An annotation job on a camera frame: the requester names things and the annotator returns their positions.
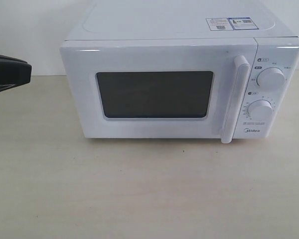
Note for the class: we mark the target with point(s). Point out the white microwave door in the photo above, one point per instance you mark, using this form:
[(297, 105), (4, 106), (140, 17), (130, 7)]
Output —
[(159, 88)]

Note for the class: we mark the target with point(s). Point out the blue label sticker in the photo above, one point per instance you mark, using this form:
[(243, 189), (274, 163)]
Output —
[(242, 23)]

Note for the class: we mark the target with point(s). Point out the white Midea microwave oven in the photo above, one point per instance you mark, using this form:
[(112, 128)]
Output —
[(278, 46)]

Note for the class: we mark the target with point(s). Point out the white label sticker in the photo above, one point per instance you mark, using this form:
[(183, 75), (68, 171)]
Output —
[(219, 24)]

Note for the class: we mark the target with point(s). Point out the upper white control knob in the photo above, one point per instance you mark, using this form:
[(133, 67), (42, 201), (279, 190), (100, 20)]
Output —
[(271, 79)]

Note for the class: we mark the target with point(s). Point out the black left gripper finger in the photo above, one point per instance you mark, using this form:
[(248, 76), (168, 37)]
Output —
[(13, 72)]

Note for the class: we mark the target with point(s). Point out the lower white timer knob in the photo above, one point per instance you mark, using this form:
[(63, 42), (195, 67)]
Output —
[(260, 110)]

